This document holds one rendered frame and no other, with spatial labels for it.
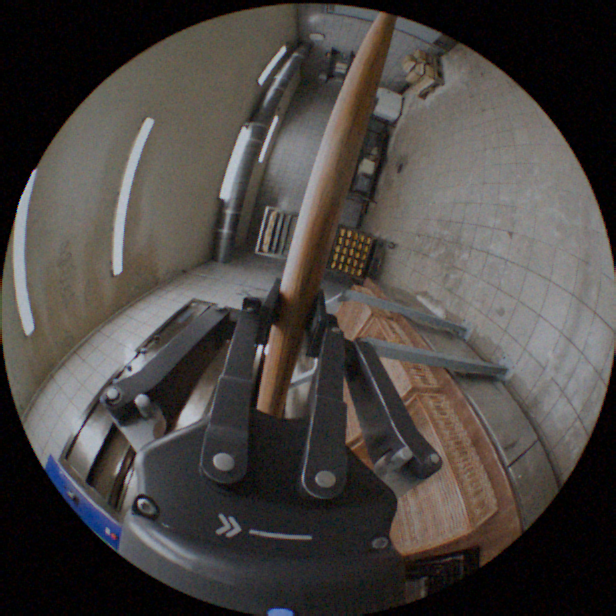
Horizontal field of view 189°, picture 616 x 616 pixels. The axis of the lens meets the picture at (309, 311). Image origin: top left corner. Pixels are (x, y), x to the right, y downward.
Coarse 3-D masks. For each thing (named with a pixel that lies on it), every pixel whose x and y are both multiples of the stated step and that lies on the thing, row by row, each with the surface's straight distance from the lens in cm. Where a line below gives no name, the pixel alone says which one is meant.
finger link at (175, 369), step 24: (216, 312) 13; (192, 336) 11; (168, 360) 9; (192, 360) 10; (120, 384) 9; (144, 384) 8; (168, 384) 9; (192, 384) 11; (120, 408) 8; (168, 408) 10
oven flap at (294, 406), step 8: (304, 344) 165; (304, 352) 156; (304, 360) 148; (312, 360) 147; (296, 368) 142; (304, 368) 141; (312, 368) 140; (296, 376) 136; (304, 384) 130; (288, 392) 126; (296, 392) 125; (304, 392) 125; (288, 400) 122; (296, 400) 121; (304, 400) 120; (288, 408) 118; (296, 408) 117; (304, 408) 116; (288, 416) 114; (296, 416) 113
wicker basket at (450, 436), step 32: (416, 416) 85; (448, 416) 76; (352, 448) 93; (448, 448) 65; (448, 480) 81; (480, 480) 69; (416, 512) 95; (448, 512) 83; (480, 512) 65; (416, 544) 92
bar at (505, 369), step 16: (368, 304) 111; (384, 304) 114; (432, 320) 133; (464, 320) 161; (464, 336) 158; (384, 352) 67; (400, 352) 69; (416, 352) 73; (432, 352) 80; (464, 368) 95; (480, 368) 105; (496, 368) 118; (512, 368) 131
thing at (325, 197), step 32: (384, 32) 34; (352, 64) 24; (384, 64) 26; (352, 96) 19; (352, 128) 17; (320, 160) 16; (352, 160) 16; (320, 192) 15; (320, 224) 15; (288, 256) 16; (320, 256) 15; (288, 288) 16; (288, 320) 17; (288, 352) 18; (288, 384) 21
